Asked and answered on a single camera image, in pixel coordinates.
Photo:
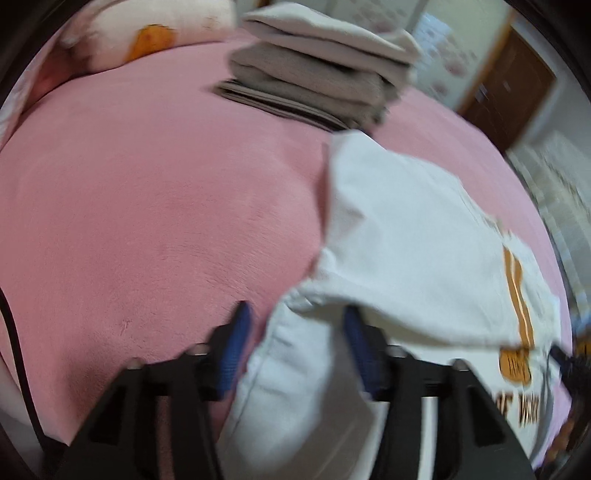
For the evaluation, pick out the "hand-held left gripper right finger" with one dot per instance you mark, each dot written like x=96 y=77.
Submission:
x=360 y=350

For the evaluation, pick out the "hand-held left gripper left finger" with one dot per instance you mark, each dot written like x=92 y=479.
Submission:
x=233 y=350

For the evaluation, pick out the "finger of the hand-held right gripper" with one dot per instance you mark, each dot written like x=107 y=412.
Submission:
x=568 y=364

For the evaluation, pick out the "white printed sweatshirt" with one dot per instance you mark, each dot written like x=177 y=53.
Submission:
x=406 y=230

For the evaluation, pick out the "stack of folded grey clothes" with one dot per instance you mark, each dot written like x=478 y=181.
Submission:
x=314 y=78

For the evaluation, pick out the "pink bed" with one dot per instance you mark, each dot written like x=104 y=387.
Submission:
x=138 y=207

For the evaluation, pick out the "white lace covered piano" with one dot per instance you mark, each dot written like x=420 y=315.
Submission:
x=554 y=184

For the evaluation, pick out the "brown wooden door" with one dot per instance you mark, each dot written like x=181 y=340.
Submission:
x=512 y=87

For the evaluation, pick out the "cartoon print pillow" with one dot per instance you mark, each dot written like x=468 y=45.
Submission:
x=120 y=27

